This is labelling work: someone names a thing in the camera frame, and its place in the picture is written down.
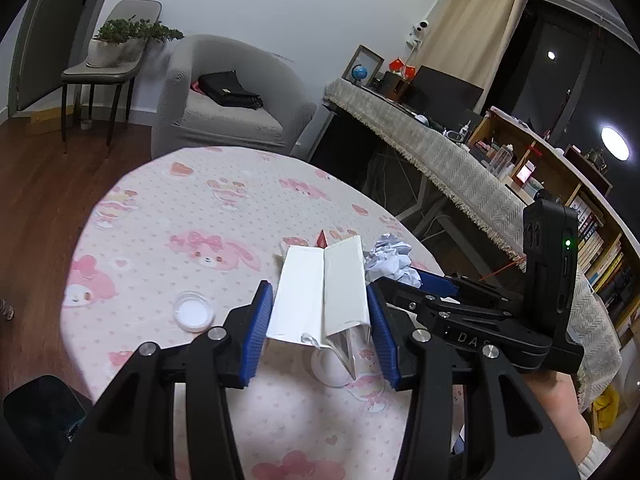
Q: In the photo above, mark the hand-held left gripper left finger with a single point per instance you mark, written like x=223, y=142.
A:
x=260, y=335

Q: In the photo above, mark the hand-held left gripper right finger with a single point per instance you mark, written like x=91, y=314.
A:
x=385, y=345

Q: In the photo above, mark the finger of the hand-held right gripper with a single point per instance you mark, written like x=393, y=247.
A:
x=400, y=297
x=437, y=282

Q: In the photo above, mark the foil ball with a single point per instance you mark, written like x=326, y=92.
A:
x=387, y=260

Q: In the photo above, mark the white paper box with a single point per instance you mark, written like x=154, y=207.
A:
x=305, y=290

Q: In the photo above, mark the white tape roll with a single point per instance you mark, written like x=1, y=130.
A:
x=325, y=367

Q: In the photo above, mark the white round lid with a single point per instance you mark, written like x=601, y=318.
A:
x=194, y=312

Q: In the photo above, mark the dark blue trash bin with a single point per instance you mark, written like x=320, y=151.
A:
x=40, y=405

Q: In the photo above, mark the person's right forearm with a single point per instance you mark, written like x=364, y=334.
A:
x=560, y=410

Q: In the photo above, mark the row of books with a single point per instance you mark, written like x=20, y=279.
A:
x=605, y=260

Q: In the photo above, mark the beige fringed desk cloth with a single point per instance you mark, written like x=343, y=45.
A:
x=450, y=165

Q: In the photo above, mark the wooden bookshelf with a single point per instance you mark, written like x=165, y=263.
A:
x=550, y=155

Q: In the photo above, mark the small white bottle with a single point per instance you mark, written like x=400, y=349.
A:
x=467, y=132

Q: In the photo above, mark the pink printed tablecloth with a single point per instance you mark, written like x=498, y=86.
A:
x=150, y=210

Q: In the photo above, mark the black monitor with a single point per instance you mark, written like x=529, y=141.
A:
x=445, y=92

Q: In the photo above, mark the dark wooden box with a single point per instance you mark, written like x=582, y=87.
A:
x=392, y=89

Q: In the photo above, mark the grey armchair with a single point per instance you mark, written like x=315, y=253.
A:
x=225, y=125

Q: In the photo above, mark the small red flags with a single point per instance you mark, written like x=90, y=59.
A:
x=402, y=66

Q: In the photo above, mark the small blue globe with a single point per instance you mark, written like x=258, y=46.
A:
x=359, y=74

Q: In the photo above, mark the black bag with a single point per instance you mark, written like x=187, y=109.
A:
x=225, y=87

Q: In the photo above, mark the beige curtain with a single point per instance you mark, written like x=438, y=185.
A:
x=475, y=25

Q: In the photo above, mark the flat cardboard piece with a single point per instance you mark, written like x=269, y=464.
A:
x=44, y=121

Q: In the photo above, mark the grey dining chair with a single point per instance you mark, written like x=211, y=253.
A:
x=135, y=12

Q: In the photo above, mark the grey door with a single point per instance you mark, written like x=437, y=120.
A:
x=50, y=35

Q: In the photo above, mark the picture frame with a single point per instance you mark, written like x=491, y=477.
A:
x=372, y=57

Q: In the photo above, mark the white security camera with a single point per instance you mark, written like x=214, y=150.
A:
x=420, y=32

